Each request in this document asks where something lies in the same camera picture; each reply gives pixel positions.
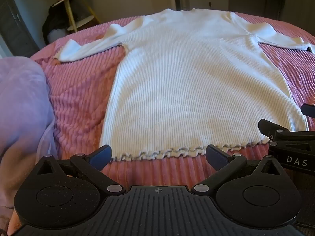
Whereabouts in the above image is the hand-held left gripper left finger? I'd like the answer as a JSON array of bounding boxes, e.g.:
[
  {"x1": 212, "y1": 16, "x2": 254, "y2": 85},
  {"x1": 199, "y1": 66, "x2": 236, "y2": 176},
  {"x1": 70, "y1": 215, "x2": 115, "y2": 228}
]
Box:
[{"x1": 34, "y1": 145, "x2": 126, "y2": 194}]

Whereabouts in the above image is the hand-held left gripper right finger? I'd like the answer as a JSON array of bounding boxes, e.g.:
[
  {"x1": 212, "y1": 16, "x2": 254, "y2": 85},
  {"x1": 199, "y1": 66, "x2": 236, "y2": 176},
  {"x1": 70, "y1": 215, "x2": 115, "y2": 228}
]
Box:
[{"x1": 193, "y1": 145, "x2": 283, "y2": 194}]

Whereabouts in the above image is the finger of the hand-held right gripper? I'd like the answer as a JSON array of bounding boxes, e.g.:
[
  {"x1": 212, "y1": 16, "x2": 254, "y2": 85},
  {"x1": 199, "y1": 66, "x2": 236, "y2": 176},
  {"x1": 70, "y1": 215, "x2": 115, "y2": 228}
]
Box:
[
  {"x1": 258, "y1": 119, "x2": 291, "y2": 140},
  {"x1": 301, "y1": 104, "x2": 315, "y2": 117}
]

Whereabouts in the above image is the white ribbed knit dress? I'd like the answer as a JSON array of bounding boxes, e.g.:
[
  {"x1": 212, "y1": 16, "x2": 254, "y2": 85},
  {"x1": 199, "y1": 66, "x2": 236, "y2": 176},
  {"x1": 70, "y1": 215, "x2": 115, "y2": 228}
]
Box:
[{"x1": 53, "y1": 8, "x2": 315, "y2": 163}]

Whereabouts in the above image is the pink ribbed blanket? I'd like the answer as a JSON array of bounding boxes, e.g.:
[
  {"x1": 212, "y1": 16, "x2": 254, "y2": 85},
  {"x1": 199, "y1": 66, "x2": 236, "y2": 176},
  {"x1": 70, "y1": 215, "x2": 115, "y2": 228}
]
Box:
[{"x1": 30, "y1": 12, "x2": 315, "y2": 192}]

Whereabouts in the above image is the person's lilac garment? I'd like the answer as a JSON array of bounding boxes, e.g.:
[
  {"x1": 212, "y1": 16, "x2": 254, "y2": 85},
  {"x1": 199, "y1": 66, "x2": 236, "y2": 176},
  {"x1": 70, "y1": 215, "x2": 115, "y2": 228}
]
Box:
[{"x1": 0, "y1": 56, "x2": 59, "y2": 236}]

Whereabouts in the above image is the white plastic container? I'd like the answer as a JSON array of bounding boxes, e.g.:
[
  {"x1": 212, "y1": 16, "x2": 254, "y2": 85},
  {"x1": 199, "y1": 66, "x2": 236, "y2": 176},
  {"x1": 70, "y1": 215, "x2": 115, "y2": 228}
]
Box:
[{"x1": 47, "y1": 28, "x2": 69, "y2": 44}]

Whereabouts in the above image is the white two-tier side table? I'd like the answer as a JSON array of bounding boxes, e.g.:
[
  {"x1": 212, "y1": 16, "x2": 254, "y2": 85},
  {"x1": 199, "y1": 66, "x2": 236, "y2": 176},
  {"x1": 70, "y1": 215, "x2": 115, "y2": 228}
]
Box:
[{"x1": 51, "y1": 0, "x2": 102, "y2": 33}]

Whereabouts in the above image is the grey door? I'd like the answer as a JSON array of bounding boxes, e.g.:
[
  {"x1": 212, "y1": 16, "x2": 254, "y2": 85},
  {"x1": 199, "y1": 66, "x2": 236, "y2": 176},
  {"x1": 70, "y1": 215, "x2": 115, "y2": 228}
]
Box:
[{"x1": 0, "y1": 0, "x2": 40, "y2": 57}]

